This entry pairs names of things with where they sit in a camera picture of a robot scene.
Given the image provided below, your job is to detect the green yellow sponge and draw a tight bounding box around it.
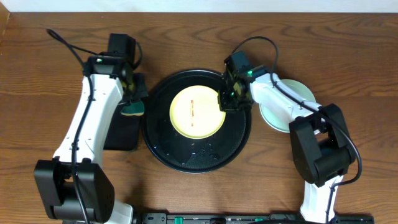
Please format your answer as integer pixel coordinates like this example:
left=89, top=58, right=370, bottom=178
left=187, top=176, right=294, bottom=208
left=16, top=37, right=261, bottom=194
left=121, top=100, right=145, bottom=116

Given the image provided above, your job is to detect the yellow plate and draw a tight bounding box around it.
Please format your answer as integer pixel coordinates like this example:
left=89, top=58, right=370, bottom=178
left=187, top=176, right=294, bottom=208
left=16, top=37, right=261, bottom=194
left=169, top=85, right=226, bottom=139

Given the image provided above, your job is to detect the mint green plate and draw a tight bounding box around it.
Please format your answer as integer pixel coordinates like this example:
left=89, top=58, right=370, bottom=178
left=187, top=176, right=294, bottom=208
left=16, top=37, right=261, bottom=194
left=259, top=79, right=316, bottom=133

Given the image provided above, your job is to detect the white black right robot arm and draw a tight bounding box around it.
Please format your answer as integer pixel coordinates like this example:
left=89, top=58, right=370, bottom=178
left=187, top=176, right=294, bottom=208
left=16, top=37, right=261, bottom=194
left=219, top=68, right=362, bottom=223

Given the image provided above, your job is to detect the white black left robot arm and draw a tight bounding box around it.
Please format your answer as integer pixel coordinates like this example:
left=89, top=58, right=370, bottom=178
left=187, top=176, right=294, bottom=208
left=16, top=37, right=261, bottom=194
left=34, top=53, right=144, bottom=223

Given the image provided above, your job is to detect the black rectangular tray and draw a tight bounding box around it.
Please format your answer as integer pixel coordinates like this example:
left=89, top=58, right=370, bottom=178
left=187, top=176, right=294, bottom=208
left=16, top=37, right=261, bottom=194
left=104, top=104, right=141, bottom=151

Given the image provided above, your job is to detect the round black tray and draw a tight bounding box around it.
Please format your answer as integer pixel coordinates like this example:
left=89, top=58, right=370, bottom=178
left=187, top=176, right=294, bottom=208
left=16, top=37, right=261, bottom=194
left=141, top=69, right=252, bottom=174

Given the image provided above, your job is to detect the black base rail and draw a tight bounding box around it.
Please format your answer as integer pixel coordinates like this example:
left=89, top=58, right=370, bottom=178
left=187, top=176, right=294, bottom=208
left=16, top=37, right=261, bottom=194
left=133, top=212, right=375, bottom=224

